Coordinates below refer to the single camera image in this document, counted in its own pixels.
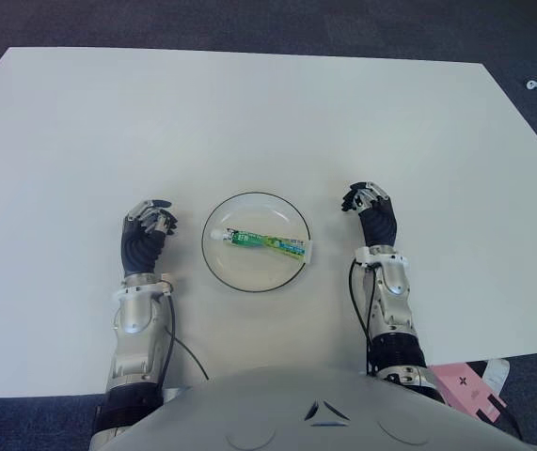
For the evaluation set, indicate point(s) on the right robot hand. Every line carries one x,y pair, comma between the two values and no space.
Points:
378,223

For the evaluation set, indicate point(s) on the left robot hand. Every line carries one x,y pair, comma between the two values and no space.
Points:
141,244

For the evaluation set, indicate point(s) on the green white toothpaste tube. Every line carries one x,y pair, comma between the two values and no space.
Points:
258,242

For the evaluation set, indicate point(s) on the white plate with black rim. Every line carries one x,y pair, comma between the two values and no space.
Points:
249,275

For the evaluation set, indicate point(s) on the pink box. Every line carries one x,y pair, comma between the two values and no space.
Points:
465,385

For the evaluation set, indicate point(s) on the grey robot torso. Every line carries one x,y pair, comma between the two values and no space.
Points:
305,413

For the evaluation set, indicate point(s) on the small white floor object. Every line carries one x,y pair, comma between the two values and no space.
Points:
532,84

